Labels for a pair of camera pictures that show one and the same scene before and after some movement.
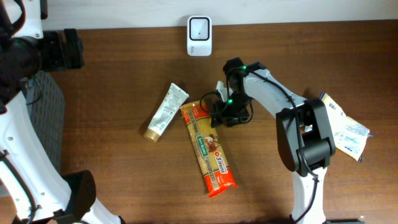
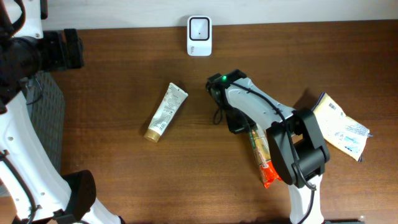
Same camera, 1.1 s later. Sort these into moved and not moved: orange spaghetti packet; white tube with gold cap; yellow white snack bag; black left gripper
Moved: orange spaghetti packet
Not moved: black left gripper; white tube with gold cap; yellow white snack bag
